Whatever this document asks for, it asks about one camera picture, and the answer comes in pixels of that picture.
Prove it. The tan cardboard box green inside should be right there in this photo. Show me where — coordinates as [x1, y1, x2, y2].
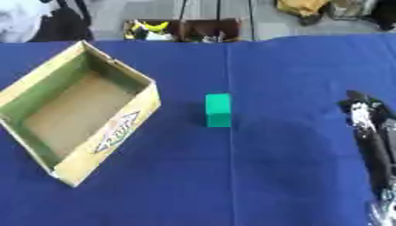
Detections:
[0, 40, 163, 188]

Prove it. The person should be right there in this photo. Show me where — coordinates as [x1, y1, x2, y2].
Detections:
[0, 0, 96, 44]

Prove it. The yellow bag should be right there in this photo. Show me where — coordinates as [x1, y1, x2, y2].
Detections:
[275, 0, 331, 26]

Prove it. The green rectangular block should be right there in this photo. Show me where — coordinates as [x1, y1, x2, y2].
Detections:
[204, 93, 234, 128]

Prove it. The black tripod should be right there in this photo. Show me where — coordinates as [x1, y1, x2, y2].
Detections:
[176, 0, 259, 41]

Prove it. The brown box of toys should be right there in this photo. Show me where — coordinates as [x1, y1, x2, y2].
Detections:
[122, 18, 243, 43]

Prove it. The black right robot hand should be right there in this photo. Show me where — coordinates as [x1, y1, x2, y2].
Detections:
[335, 89, 396, 198]

